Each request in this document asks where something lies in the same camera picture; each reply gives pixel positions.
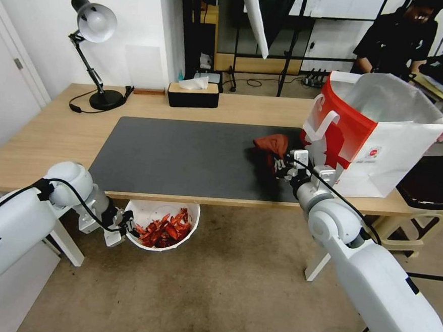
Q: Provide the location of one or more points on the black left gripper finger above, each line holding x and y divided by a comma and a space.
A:
131, 231
128, 216

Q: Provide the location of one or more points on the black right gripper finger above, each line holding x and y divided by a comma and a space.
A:
279, 163
281, 174

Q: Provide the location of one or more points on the dark red towel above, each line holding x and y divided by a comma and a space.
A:
271, 145

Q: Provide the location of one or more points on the white round takeout container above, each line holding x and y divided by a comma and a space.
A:
186, 232

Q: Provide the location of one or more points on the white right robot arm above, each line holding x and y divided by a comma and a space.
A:
366, 267

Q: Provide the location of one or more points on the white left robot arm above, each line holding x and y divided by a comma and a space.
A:
8, 227

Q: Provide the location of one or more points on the red white takeout bag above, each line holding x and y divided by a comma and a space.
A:
374, 146

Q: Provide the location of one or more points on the white table leg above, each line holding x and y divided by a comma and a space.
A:
317, 267
66, 244

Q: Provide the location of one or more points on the dark grey desk mat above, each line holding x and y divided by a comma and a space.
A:
191, 160

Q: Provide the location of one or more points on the black power strip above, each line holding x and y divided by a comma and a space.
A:
314, 80

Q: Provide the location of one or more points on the black tissue box wooden lid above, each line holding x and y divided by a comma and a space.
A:
193, 95

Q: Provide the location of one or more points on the grey box on floor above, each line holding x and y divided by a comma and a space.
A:
209, 78

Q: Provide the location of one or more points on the white tissue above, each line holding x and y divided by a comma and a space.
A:
195, 82

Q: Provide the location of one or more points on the beige plastic stool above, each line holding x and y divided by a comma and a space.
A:
414, 225

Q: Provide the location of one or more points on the white folded reflector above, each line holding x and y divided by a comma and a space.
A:
256, 20

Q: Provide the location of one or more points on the person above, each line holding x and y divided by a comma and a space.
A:
397, 41

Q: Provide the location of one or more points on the black desk lamp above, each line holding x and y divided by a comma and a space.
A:
95, 47

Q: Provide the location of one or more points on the silver door hinge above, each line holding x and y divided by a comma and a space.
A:
19, 63

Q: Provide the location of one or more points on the black metal rack frame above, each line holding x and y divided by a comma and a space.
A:
195, 31

